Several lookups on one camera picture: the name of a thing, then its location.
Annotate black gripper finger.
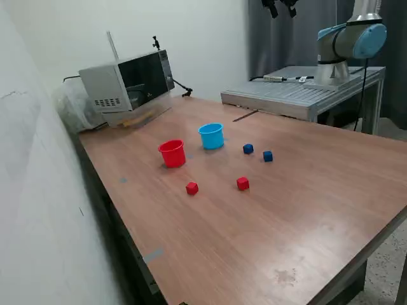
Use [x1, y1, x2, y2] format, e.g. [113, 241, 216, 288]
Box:
[262, 0, 279, 19]
[280, 0, 298, 18]

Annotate dark grey curtain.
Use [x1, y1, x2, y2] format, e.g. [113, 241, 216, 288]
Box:
[247, 0, 407, 131]

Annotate aluminium robot mounting plate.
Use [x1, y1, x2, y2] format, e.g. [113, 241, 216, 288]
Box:
[303, 72, 362, 92]

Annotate aluminium profile robot stand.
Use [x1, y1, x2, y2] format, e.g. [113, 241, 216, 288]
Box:
[221, 65, 386, 136]

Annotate dark thin strip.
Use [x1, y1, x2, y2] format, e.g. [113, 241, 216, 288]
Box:
[232, 109, 259, 123]

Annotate blue plastic cup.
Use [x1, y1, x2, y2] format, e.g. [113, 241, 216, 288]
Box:
[198, 123, 225, 151]

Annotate thin white rod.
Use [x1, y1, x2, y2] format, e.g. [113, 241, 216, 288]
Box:
[106, 30, 120, 61]

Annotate yellow wooden sticks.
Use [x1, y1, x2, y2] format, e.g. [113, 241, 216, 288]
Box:
[121, 111, 155, 128]

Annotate red plastic cup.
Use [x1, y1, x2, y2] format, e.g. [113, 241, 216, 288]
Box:
[158, 139, 187, 169]

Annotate silver microwave oven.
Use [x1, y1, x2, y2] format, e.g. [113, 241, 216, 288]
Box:
[78, 49, 176, 112]

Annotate clear plastic bag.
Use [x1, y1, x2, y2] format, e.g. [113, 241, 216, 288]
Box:
[52, 81, 107, 134]

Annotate long grey tape strip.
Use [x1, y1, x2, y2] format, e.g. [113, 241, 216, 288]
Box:
[142, 248, 165, 264]

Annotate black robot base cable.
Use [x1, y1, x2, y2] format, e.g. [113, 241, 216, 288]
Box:
[249, 74, 315, 84]

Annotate thick black hanging cable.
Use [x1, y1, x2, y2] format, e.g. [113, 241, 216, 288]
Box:
[353, 57, 370, 132]

